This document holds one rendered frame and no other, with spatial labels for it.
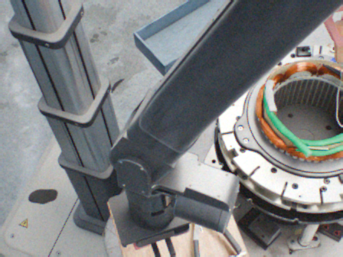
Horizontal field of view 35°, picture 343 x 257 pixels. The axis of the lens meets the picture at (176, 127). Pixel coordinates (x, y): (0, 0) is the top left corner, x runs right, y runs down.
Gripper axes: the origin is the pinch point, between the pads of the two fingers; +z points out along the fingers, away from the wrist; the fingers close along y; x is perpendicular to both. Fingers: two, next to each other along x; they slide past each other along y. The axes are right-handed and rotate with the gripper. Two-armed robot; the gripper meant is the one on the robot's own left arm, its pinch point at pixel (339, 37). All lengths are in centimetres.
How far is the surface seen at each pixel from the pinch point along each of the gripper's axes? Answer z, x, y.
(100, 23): 69, 56, 165
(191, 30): 14.0, 19.1, 37.4
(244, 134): 19.1, 14.0, 6.5
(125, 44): 75, 46, 152
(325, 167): 23.1, 2.3, -0.9
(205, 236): 27.6, 23.7, -6.8
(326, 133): 27.2, -1.7, 12.0
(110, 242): 48, 45, 14
